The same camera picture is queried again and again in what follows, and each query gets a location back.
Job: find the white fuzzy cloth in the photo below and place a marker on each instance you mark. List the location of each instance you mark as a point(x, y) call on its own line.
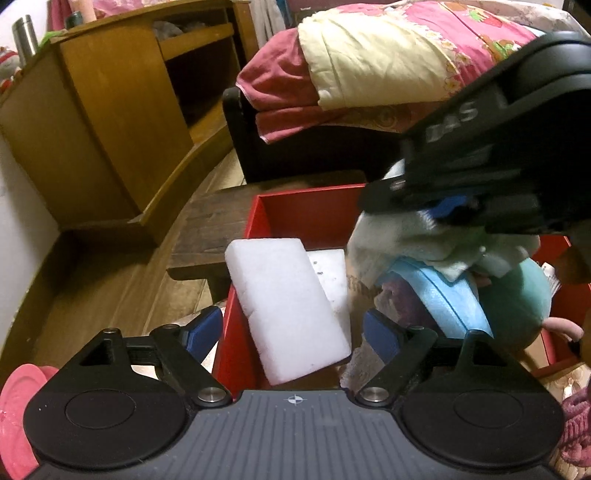
point(392, 244)

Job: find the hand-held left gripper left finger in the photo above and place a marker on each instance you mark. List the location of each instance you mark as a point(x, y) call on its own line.
point(203, 332)

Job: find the light green cloth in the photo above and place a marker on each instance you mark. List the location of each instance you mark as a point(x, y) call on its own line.
point(508, 254)

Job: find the blue foam sheet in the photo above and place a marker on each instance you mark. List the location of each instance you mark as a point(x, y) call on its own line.
point(452, 300)

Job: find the grey cloth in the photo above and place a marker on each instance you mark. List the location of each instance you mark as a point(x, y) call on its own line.
point(168, 27)

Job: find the red cardboard box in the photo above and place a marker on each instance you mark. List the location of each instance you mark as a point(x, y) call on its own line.
point(314, 214)

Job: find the thin white foam board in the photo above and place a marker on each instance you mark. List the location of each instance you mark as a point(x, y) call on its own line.
point(332, 277)

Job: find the large white foam block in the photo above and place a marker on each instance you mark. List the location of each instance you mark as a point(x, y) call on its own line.
point(286, 304)

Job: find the red plush doll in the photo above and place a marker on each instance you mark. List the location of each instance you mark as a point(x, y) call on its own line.
point(7, 69)

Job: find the wooden cabinet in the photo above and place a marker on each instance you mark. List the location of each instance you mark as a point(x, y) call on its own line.
point(115, 115)

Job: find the teal plush toy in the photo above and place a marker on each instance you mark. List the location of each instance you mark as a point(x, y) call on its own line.
point(517, 309)

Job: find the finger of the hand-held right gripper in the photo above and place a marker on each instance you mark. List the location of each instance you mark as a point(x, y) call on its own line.
point(383, 196)
point(450, 206)

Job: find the steel thermos bottle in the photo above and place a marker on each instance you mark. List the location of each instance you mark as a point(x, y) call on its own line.
point(25, 37)

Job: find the dark wooden bench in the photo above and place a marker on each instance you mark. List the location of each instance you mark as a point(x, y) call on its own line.
point(207, 235)

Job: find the pink floral quilt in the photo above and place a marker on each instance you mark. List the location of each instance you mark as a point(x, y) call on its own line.
point(378, 55)

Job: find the shiny cream table cloth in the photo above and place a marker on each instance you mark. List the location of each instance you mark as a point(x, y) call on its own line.
point(549, 369)

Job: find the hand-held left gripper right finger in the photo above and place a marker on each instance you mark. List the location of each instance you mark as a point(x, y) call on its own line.
point(381, 334)

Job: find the pink lidded plastic cup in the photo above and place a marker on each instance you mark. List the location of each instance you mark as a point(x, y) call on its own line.
point(18, 415)

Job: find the maroon knitted item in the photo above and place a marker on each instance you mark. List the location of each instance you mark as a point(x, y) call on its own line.
point(577, 424)

